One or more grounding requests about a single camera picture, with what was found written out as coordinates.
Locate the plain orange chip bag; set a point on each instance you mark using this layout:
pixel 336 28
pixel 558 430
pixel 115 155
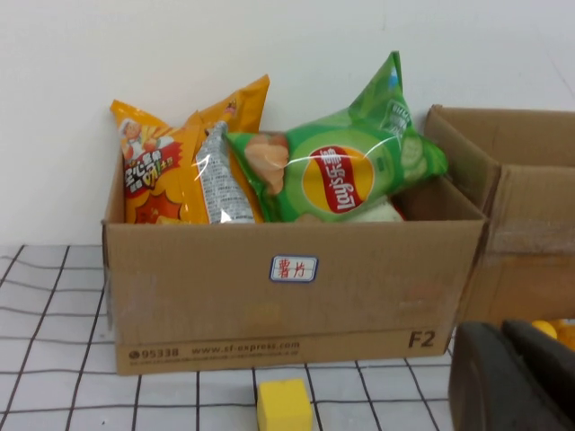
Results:
pixel 242 105

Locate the chips label sticker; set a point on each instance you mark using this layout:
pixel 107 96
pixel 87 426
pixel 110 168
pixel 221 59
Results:
pixel 293 269

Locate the cardboard box with F2 print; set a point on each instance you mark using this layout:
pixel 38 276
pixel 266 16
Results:
pixel 202 292

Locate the yellow foam cube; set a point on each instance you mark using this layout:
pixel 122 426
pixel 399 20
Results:
pixel 284 406

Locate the green Lay's chip bag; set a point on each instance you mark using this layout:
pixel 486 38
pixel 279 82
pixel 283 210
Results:
pixel 337 179

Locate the yellow biscuit packet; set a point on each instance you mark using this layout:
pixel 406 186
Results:
pixel 567 336

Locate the taped cardboard box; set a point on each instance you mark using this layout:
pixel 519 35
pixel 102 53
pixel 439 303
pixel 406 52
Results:
pixel 530 278

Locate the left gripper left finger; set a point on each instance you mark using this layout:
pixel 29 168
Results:
pixel 485 390

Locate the orange chip bag silver back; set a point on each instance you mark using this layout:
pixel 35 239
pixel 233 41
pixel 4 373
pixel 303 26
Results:
pixel 220 184

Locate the orange chip bag chef print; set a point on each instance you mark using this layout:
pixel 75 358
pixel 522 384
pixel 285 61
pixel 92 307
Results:
pixel 153 179

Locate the white black-grid tablecloth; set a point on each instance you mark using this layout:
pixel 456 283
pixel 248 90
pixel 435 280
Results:
pixel 45 314

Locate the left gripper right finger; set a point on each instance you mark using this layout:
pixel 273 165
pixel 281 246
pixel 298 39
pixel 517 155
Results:
pixel 545 359

